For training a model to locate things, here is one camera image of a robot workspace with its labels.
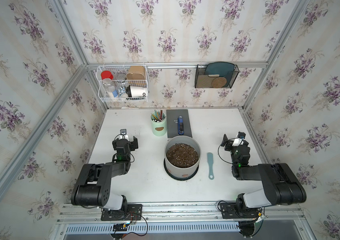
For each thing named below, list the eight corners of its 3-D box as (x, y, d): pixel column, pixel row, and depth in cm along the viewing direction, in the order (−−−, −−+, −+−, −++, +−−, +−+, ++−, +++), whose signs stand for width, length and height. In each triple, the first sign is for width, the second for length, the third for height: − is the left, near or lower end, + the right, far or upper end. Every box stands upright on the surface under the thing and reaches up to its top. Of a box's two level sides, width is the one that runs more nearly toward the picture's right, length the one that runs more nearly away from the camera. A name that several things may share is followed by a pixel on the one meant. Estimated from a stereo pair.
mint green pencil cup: (152, 136, 105) (149, 121, 92) (153, 125, 111) (151, 110, 99) (166, 136, 105) (166, 121, 92) (166, 125, 111) (166, 110, 99)
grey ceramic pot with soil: (165, 179, 84) (164, 168, 72) (165, 148, 97) (165, 135, 85) (199, 179, 84) (204, 169, 72) (195, 148, 97) (199, 135, 85)
